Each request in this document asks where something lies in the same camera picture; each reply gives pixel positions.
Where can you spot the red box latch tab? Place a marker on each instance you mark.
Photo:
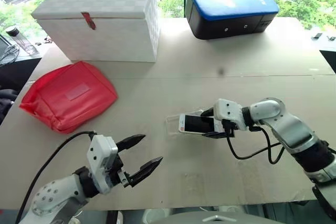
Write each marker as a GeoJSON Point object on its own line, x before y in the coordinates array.
{"type": "Point", "coordinates": [89, 20]}

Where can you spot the black fabric bundle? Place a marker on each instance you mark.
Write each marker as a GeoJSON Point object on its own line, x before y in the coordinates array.
{"type": "Point", "coordinates": [5, 100]}

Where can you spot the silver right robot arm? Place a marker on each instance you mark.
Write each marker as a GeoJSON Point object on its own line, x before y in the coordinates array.
{"type": "Point", "coordinates": [288, 127]}

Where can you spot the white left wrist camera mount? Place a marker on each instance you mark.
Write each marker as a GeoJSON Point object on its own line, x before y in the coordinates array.
{"type": "Point", "coordinates": [101, 155]}

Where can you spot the grey rounded robot body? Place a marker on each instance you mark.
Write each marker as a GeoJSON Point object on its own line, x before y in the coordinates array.
{"type": "Point", "coordinates": [215, 218]}

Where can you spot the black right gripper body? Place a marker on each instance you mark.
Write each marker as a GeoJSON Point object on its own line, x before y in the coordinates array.
{"type": "Point", "coordinates": [228, 127]}

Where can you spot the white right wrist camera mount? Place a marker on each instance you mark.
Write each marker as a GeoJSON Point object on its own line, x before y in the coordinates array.
{"type": "Point", "coordinates": [227, 110]}

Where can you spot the dark side table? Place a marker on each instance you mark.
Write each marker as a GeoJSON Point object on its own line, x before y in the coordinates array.
{"type": "Point", "coordinates": [15, 74]}

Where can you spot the white smartphone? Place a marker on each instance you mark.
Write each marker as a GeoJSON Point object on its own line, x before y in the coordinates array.
{"type": "Point", "coordinates": [194, 123]}

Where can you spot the clear plastic phone case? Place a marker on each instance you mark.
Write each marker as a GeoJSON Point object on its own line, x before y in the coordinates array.
{"type": "Point", "coordinates": [172, 125]}

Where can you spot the black eyeglasses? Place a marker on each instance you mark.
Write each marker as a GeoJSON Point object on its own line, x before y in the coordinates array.
{"type": "Point", "coordinates": [9, 53]}

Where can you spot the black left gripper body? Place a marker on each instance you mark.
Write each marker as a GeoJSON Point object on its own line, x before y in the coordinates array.
{"type": "Point", "coordinates": [117, 172]}

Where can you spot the white woven storage box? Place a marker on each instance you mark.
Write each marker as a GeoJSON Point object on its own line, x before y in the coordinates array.
{"type": "Point", "coordinates": [99, 37]}

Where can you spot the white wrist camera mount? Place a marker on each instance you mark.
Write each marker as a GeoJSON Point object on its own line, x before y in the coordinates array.
{"type": "Point", "coordinates": [227, 110]}
{"type": "Point", "coordinates": [101, 155]}

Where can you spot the small black gadget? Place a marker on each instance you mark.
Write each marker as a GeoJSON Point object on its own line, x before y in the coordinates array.
{"type": "Point", "coordinates": [331, 37]}
{"type": "Point", "coordinates": [317, 36]}

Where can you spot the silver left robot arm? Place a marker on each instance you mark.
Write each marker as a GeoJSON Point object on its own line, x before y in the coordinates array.
{"type": "Point", "coordinates": [52, 195]}

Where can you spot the dark side desk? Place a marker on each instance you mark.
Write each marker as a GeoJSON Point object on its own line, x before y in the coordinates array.
{"type": "Point", "coordinates": [329, 60]}

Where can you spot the clear bottle with black cap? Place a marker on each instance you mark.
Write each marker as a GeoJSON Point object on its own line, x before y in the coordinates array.
{"type": "Point", "coordinates": [18, 39]}

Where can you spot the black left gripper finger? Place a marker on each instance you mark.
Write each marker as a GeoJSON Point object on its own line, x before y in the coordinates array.
{"type": "Point", "coordinates": [131, 141]}
{"type": "Point", "coordinates": [147, 169]}

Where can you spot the blue and black hard case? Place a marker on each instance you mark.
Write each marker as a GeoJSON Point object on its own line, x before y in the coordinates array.
{"type": "Point", "coordinates": [225, 3]}

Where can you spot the red fabric pouch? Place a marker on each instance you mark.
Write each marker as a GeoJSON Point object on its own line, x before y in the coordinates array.
{"type": "Point", "coordinates": [68, 98]}

